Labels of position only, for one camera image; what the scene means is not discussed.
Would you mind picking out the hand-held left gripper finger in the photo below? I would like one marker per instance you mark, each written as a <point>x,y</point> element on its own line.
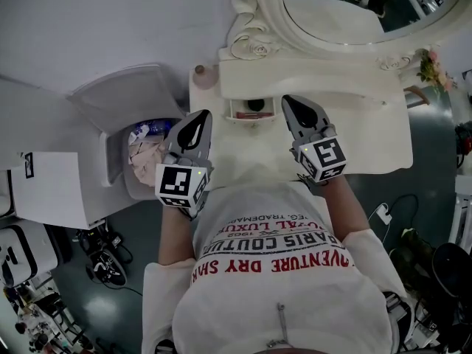
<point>207,149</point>
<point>171,136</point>

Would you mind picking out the person's left forearm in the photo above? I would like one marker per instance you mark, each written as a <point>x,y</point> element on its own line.
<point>175,238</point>

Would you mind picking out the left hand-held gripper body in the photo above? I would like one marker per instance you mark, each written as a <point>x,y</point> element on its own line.
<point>177,184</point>

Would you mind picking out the white power strip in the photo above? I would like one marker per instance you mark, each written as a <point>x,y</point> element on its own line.
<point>384,214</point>

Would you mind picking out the pink crumpled cloth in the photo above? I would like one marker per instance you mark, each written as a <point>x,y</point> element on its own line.
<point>147,160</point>

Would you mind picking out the pink glass bottle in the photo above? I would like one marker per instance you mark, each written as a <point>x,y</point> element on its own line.
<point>204,76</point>

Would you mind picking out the white ornate dressing table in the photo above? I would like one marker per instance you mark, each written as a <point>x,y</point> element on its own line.
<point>368,138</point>

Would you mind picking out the small dark round item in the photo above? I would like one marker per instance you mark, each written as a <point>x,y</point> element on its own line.
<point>256,105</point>

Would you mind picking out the person's right forearm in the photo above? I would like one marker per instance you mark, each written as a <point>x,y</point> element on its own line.
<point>344,212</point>

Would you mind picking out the grey belt pack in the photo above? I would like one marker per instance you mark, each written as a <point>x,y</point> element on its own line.
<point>398,312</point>

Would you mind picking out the white case black trim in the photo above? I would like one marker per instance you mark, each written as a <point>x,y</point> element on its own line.
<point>22,253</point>

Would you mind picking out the blue plastic packet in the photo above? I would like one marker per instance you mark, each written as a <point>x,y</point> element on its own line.
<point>155,127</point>

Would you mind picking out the black round stool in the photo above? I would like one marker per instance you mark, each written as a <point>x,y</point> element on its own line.
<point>453,269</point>

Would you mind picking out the person's white printed t-shirt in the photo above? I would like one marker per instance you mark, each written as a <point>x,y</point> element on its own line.
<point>276,297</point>

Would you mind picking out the black picture frame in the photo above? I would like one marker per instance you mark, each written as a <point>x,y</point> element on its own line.
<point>28,165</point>

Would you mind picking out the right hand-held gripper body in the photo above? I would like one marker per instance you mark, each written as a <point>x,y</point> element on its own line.
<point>324,157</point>

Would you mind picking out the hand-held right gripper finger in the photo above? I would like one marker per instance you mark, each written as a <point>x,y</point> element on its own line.
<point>295,129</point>
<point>321,118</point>

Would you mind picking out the white cabinet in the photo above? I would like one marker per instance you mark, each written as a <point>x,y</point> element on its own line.
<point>55,190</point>

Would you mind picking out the pink flower bouquet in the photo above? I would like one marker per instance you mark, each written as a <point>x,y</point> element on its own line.
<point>435,70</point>

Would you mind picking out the oval white-framed mirror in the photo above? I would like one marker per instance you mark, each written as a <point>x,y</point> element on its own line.
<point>313,20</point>

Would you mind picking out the brown wooden chair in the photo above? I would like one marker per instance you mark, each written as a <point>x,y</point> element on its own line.
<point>414,94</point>

